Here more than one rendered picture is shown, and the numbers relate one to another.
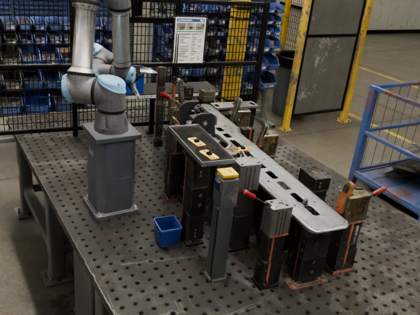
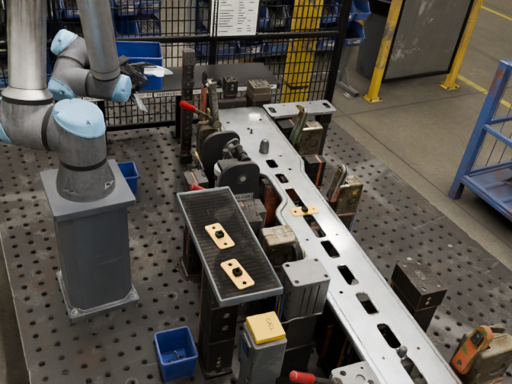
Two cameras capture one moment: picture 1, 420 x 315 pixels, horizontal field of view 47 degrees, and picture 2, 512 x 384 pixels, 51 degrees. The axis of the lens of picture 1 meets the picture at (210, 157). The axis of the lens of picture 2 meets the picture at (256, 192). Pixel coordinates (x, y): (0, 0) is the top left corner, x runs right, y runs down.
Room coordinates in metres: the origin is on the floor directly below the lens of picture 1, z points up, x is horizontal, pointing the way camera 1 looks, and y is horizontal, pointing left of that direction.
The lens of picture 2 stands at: (0.86, -0.03, 1.97)
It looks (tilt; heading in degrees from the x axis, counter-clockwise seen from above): 36 degrees down; 1
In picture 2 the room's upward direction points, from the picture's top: 7 degrees clockwise
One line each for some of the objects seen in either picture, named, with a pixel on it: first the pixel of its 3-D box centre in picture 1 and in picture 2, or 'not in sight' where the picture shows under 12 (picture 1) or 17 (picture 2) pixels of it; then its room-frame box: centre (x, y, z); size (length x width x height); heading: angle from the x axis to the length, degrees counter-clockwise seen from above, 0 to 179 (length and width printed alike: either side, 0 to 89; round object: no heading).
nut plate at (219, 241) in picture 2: (196, 140); (219, 234); (1.78, 0.06, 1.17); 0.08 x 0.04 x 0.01; 35
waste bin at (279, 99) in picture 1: (292, 84); (385, 35); (5.77, -0.91, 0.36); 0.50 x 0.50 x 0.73
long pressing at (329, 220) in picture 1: (245, 151); (308, 216); (2.12, -0.17, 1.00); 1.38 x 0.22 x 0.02; 26
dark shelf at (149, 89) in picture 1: (147, 90); (169, 81); (2.85, 0.42, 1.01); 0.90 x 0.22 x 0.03; 116
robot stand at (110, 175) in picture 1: (110, 169); (92, 241); (1.98, 0.45, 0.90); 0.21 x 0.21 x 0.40; 33
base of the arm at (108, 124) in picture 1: (111, 118); (84, 170); (1.98, 0.45, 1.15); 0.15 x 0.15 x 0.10
